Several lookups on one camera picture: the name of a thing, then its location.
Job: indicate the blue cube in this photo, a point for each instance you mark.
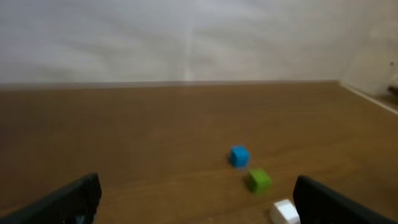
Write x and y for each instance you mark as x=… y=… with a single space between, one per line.
x=239 y=156

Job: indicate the white cube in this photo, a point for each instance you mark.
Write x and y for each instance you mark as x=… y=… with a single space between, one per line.
x=284 y=213

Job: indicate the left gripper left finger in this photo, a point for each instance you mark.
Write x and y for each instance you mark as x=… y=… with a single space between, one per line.
x=68 y=202

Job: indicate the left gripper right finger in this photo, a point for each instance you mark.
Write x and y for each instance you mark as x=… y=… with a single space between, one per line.
x=323 y=205

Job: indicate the green cube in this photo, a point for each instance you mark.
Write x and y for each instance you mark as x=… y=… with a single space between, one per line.
x=258 y=181

